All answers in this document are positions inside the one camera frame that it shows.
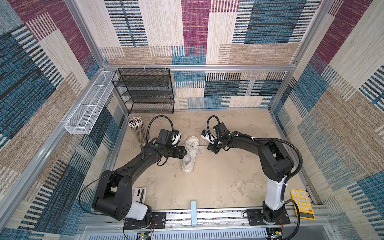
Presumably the black wire mesh shelf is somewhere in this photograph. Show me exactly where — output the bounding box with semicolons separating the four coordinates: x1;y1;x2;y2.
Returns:
112;68;175;114

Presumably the light blue handle bar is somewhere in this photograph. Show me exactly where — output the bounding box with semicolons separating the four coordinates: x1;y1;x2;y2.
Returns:
191;201;198;226

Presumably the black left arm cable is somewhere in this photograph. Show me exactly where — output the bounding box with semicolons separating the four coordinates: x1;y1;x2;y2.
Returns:
146;115;175;143

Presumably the yellow calculator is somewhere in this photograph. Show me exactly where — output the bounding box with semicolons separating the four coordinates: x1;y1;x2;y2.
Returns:
290;189;316;221

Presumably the clear tube of coloured pencils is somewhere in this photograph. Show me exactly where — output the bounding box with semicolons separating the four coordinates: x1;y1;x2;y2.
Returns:
128;117;147;145

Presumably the white canvas sneaker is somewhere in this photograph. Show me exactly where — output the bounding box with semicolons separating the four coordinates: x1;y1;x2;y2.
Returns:
181;136;201;174

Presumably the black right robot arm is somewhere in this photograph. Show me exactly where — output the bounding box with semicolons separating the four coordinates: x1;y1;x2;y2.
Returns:
202;123;295;224

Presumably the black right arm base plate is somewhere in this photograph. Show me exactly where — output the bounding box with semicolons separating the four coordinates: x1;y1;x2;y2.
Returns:
244;207;291;226

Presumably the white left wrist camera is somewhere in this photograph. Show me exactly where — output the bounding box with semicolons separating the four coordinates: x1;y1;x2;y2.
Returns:
171;130;181;146

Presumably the white wire mesh basket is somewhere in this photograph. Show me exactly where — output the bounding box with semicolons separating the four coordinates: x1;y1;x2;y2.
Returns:
65;72;115;135

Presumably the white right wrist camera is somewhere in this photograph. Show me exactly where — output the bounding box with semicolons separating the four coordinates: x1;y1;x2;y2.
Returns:
201;130;217;144

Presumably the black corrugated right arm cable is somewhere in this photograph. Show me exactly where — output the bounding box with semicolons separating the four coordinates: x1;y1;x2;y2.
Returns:
206;115;304;184

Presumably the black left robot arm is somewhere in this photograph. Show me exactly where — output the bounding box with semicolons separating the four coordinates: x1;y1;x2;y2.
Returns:
93;129;187;225

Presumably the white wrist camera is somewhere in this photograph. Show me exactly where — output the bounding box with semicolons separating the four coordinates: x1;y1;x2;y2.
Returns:
171;130;181;146
201;130;217;144

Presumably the pink white flat device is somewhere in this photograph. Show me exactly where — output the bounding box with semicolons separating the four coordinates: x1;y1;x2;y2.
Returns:
132;187;147;204

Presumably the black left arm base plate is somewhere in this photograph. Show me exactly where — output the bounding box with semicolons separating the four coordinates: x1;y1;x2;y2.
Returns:
123;212;167;230

